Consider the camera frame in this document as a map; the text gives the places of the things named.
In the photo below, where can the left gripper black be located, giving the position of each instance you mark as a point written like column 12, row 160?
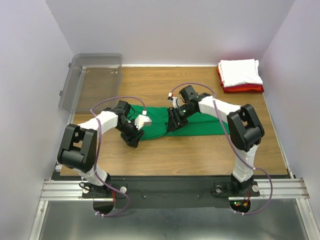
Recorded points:
column 132, row 140

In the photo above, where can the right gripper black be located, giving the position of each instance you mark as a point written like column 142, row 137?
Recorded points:
column 174, row 122

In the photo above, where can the green t-shirt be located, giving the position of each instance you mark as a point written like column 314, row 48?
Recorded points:
column 198, row 124

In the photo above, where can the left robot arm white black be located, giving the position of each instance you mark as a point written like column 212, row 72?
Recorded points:
column 79, row 144

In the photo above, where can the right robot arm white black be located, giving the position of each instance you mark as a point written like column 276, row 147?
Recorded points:
column 241, row 125

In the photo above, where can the clear plastic storage bin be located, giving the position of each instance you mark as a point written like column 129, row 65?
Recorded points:
column 91, row 78

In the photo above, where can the white folded t-shirt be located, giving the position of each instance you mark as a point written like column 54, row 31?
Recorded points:
column 239, row 72

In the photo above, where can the red folded t-shirt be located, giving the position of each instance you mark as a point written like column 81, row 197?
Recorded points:
column 243, row 90

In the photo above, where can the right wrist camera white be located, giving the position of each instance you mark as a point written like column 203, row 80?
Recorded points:
column 177, row 102

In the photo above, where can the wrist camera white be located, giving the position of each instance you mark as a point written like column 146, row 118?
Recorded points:
column 177, row 102
column 142, row 121

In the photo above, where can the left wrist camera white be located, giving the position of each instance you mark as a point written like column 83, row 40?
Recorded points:
column 142, row 121

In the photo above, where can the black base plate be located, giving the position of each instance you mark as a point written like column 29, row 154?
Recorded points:
column 168, row 192

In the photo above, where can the aluminium rail frame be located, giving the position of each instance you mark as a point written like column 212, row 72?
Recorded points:
column 280, row 212

